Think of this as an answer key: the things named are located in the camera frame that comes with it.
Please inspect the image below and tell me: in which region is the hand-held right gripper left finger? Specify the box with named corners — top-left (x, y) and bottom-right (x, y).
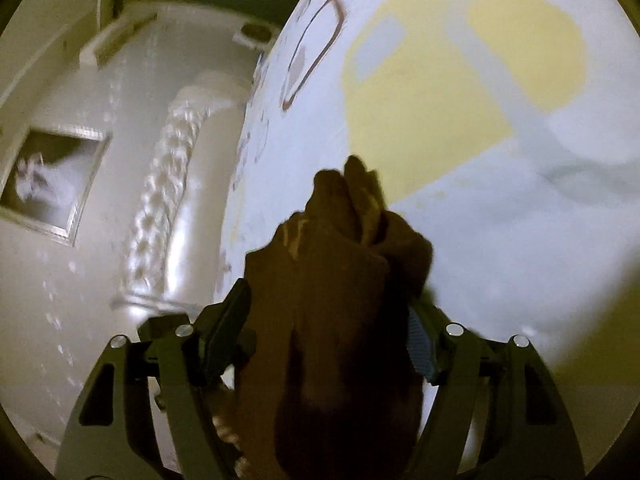
top-left (54, 277), bottom-right (257, 480)

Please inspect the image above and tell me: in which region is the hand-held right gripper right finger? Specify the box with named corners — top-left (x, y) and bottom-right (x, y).
top-left (406, 299), bottom-right (587, 480)

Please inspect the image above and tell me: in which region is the brown argyle sweater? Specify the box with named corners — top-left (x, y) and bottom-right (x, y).
top-left (212, 154), bottom-right (437, 480)

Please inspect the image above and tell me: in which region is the cream tufted headboard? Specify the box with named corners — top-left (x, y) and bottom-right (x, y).
top-left (111, 71), bottom-right (253, 322)

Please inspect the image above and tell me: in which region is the patterned white bed sheet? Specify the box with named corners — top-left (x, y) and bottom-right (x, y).
top-left (219, 0), bottom-right (640, 463)

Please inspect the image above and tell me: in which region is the white framed wall picture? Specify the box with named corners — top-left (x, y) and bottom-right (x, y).
top-left (0, 124), bottom-right (114, 248)

